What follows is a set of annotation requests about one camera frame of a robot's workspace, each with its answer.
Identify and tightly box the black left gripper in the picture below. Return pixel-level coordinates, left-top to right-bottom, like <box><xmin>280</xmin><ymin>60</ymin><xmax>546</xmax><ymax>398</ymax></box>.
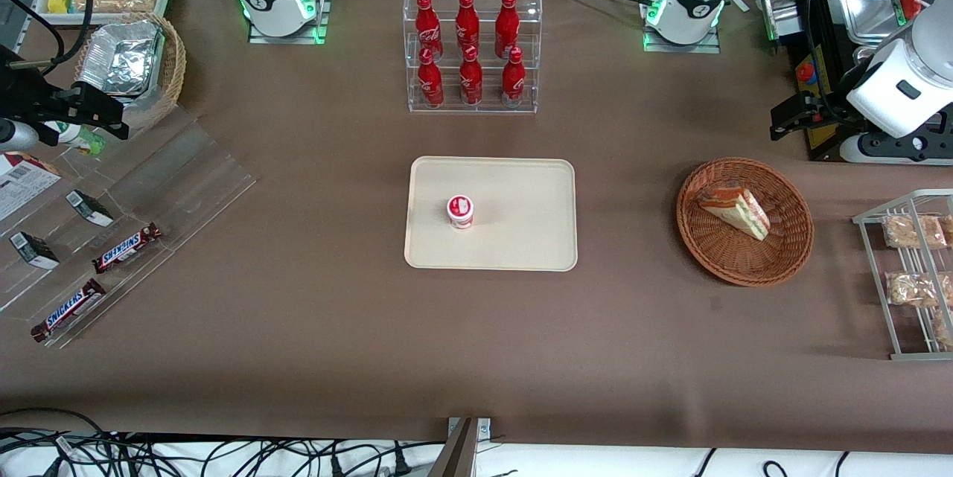
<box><xmin>771</xmin><ymin>89</ymin><xmax>854</xmax><ymax>142</ymax></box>

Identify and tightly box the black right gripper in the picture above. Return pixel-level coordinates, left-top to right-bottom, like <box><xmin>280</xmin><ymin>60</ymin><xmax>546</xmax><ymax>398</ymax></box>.
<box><xmin>0</xmin><ymin>44</ymin><xmax>130</xmax><ymax>147</ymax></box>

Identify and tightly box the triangle sandwich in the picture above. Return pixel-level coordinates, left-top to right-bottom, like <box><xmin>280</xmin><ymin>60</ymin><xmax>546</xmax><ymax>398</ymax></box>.
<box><xmin>696</xmin><ymin>185</ymin><xmax>771</xmax><ymax>242</ymax></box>

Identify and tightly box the light tan wicker basket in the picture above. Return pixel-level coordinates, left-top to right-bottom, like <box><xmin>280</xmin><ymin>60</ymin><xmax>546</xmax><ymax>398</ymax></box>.
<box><xmin>73</xmin><ymin>12</ymin><xmax>187</xmax><ymax>132</ymax></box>

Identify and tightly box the brown wicker basket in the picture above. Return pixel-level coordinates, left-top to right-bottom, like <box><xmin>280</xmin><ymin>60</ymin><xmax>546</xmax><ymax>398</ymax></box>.
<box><xmin>676</xmin><ymin>157</ymin><xmax>815</xmax><ymax>287</ymax></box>

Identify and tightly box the beige plastic tray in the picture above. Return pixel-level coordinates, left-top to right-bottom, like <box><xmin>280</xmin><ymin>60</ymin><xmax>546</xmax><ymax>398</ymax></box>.
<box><xmin>404</xmin><ymin>156</ymin><xmax>579</xmax><ymax>272</ymax></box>

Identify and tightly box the green white small bottle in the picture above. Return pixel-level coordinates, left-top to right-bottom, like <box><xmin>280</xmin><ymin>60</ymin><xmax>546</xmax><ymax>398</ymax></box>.
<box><xmin>45</xmin><ymin>120</ymin><xmax>106</xmax><ymax>158</ymax></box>

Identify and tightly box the silver foil pack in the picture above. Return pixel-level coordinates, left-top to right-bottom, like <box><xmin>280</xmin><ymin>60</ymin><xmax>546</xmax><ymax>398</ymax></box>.
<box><xmin>78</xmin><ymin>19</ymin><xmax>165</xmax><ymax>98</ymax></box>

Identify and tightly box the small black white box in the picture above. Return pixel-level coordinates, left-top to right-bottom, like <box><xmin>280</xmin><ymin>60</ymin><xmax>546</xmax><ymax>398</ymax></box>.
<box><xmin>66</xmin><ymin>190</ymin><xmax>115</xmax><ymax>228</ymax></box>
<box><xmin>9</xmin><ymin>231</ymin><xmax>60</xmax><ymax>270</ymax></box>

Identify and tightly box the black food warmer appliance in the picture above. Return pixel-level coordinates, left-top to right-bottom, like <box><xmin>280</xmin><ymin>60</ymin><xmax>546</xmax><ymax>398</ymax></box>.
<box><xmin>778</xmin><ymin>0</ymin><xmax>953</xmax><ymax>164</ymax></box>

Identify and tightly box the clear acrylic display stand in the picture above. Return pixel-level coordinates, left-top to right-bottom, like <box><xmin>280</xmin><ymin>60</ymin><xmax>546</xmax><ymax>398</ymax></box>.
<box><xmin>0</xmin><ymin>109</ymin><xmax>258</xmax><ymax>350</ymax></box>

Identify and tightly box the silver metal box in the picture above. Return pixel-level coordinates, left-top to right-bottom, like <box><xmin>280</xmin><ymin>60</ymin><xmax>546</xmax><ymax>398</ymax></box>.
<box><xmin>758</xmin><ymin>0</ymin><xmax>802</xmax><ymax>54</ymax></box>

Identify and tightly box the white printed carton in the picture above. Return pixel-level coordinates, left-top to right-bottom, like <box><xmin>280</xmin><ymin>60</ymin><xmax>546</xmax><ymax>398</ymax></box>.
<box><xmin>0</xmin><ymin>152</ymin><xmax>63</xmax><ymax>223</ymax></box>

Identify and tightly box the brown snickers bar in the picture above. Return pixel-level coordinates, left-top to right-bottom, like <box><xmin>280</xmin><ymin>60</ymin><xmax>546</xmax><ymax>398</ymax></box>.
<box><xmin>31</xmin><ymin>278</ymin><xmax>107</xmax><ymax>344</ymax></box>
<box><xmin>92</xmin><ymin>223</ymin><xmax>163</xmax><ymax>275</ymax></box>

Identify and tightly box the clear acrylic bottle rack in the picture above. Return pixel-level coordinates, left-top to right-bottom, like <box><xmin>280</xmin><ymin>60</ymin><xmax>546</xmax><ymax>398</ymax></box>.
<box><xmin>404</xmin><ymin>0</ymin><xmax>543</xmax><ymax>115</ymax></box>

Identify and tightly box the red cola bottle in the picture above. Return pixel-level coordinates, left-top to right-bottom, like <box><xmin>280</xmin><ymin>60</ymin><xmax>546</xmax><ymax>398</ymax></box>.
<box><xmin>500</xmin><ymin>47</ymin><xmax>526</xmax><ymax>108</ymax></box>
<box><xmin>415</xmin><ymin>0</ymin><xmax>444</xmax><ymax>61</ymax></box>
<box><xmin>417</xmin><ymin>48</ymin><xmax>445</xmax><ymax>109</ymax></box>
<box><xmin>455</xmin><ymin>0</ymin><xmax>481</xmax><ymax>58</ymax></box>
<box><xmin>459</xmin><ymin>45</ymin><xmax>484</xmax><ymax>106</ymax></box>
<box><xmin>494</xmin><ymin>0</ymin><xmax>520</xmax><ymax>60</ymax></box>

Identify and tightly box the brown table cover sheet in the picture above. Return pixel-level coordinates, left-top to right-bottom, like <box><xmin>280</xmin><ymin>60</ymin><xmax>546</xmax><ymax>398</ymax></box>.
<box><xmin>0</xmin><ymin>0</ymin><xmax>953</xmax><ymax>455</ymax></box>

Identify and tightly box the red white yogurt cup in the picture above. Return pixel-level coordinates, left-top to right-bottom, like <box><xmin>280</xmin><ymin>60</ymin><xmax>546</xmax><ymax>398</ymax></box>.
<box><xmin>447</xmin><ymin>195</ymin><xmax>475</xmax><ymax>231</ymax></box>

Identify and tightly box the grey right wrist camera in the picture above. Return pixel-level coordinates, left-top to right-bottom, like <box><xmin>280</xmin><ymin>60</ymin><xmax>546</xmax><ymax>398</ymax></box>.
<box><xmin>0</xmin><ymin>118</ymin><xmax>40</xmax><ymax>153</ymax></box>

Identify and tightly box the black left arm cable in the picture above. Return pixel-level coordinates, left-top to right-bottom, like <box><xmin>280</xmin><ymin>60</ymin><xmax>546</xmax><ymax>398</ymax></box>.
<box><xmin>798</xmin><ymin>0</ymin><xmax>851</xmax><ymax>127</ymax></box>

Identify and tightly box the grey wire rack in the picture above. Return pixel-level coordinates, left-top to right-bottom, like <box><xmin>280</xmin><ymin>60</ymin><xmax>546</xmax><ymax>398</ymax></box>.
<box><xmin>852</xmin><ymin>189</ymin><xmax>953</xmax><ymax>362</ymax></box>

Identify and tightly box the black cable bundle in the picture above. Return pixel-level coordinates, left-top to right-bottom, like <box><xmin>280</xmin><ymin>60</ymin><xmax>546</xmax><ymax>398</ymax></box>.
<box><xmin>0</xmin><ymin>408</ymin><xmax>447</xmax><ymax>477</ymax></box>

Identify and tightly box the metal table clamp bracket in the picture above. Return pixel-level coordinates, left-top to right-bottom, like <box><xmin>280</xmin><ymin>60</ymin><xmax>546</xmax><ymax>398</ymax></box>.
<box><xmin>447</xmin><ymin>417</ymin><xmax>493</xmax><ymax>443</ymax></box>

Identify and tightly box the dark camera mount pole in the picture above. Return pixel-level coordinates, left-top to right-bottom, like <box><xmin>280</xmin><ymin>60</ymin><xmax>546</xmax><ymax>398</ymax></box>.
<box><xmin>427</xmin><ymin>418</ymin><xmax>478</xmax><ymax>477</ymax></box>

